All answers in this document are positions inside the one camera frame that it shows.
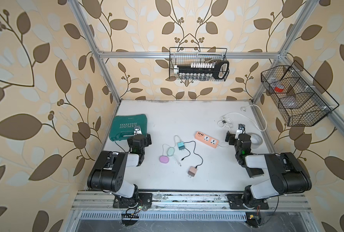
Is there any black usb cable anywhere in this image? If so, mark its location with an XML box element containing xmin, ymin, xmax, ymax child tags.
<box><xmin>181</xmin><ymin>141</ymin><xmax>204</xmax><ymax>169</ymax></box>

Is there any pink usb charger adapter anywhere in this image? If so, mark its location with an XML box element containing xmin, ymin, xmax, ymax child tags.
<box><xmin>187</xmin><ymin>166</ymin><xmax>197</xmax><ymax>177</ymax></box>

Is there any mint green earbuds case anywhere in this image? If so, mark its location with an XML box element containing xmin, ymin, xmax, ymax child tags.
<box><xmin>167</xmin><ymin>147</ymin><xmax>175</xmax><ymax>157</ymax></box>

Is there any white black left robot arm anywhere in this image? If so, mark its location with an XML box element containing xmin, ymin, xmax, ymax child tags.
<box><xmin>87</xmin><ymin>133</ymin><xmax>152</xmax><ymax>210</ymax></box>

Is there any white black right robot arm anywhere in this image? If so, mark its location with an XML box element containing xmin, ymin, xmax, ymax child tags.
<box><xmin>225</xmin><ymin>131</ymin><xmax>312</xmax><ymax>209</ymax></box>

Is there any white tape roll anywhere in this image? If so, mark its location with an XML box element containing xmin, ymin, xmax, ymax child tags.
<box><xmin>249</xmin><ymin>133</ymin><xmax>263</xmax><ymax>146</ymax></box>

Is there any green plastic tool case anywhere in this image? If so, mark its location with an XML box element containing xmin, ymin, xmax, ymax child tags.
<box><xmin>109</xmin><ymin>114</ymin><xmax>147</xmax><ymax>141</ymax></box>

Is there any pink power strip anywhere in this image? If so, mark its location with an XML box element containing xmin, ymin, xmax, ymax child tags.
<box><xmin>195</xmin><ymin>131</ymin><xmax>219</xmax><ymax>148</ymax></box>

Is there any purple earbuds case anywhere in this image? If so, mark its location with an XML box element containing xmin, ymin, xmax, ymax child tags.
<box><xmin>159</xmin><ymin>156</ymin><xmax>170</xmax><ymax>164</ymax></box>

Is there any teal usb charger adapter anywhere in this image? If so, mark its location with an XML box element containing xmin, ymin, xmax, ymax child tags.
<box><xmin>177</xmin><ymin>141</ymin><xmax>185</xmax><ymax>150</ymax></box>

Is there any red object in basket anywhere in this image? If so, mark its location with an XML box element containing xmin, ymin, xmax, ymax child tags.
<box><xmin>273</xmin><ymin>84</ymin><xmax>285</xmax><ymax>93</ymax></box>

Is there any black white socket set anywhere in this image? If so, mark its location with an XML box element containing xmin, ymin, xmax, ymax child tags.
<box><xmin>172</xmin><ymin>61</ymin><xmax>230</xmax><ymax>81</ymax></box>

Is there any white power strip cord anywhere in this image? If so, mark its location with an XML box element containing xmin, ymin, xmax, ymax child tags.
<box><xmin>217</xmin><ymin>104</ymin><xmax>268</xmax><ymax>132</ymax></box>

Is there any white usb cable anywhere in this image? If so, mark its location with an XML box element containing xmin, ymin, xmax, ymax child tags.
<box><xmin>162</xmin><ymin>135</ymin><xmax>183</xmax><ymax>167</ymax></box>

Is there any black wire basket right wall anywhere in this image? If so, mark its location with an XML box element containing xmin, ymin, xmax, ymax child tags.
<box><xmin>261</xmin><ymin>61</ymin><xmax>340</xmax><ymax>127</ymax></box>

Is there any black wire basket wall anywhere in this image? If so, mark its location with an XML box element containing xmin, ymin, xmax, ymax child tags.
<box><xmin>169</xmin><ymin>47</ymin><xmax>230</xmax><ymax>82</ymax></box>
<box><xmin>261</xmin><ymin>61</ymin><xmax>340</xmax><ymax>127</ymax></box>

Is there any aluminium frame rail front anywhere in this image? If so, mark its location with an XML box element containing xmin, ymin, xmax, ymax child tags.
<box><xmin>71</xmin><ymin>190</ymin><xmax>312</xmax><ymax>221</ymax></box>

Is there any black wire basket back wall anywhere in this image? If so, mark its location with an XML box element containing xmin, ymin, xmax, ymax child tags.
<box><xmin>169</xmin><ymin>47</ymin><xmax>230</xmax><ymax>82</ymax></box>

